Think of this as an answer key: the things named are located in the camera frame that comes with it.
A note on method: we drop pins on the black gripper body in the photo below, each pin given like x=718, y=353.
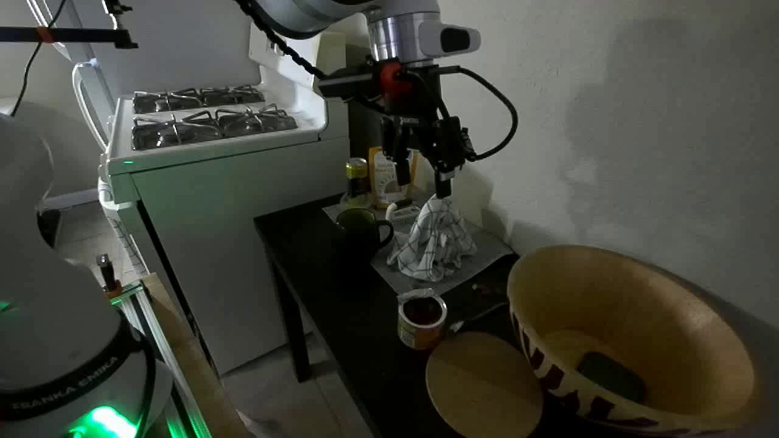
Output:
x=421, y=113

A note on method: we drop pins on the yellow drink can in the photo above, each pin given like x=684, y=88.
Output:
x=357, y=175

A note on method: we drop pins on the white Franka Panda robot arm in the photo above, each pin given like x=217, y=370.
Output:
x=57, y=324

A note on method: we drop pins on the large wooden zebra-pattern bowl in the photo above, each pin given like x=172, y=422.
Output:
x=689, y=324

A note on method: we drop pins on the crumpled white cloth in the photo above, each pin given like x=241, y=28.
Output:
x=435, y=240

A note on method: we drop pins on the dark green mug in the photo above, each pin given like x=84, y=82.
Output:
x=362, y=235

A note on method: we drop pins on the grey table mat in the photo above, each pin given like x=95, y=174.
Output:
x=426, y=285

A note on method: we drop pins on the small cream cup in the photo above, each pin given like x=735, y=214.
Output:
x=421, y=319

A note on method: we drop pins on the metal spoon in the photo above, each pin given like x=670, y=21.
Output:
x=479, y=316

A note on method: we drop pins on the black side table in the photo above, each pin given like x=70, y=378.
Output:
x=342, y=324

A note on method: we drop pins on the white gas stove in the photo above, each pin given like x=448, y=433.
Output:
x=227, y=235

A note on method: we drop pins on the round wooden plate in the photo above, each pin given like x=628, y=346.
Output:
x=482, y=384

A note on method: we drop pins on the dark sponge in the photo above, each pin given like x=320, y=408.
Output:
x=611, y=376

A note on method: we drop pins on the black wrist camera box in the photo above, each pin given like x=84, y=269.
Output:
x=348, y=83

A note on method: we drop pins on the small black clamp post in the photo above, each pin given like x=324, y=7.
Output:
x=107, y=271

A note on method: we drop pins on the black camera stand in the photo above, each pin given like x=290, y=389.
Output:
x=63, y=35

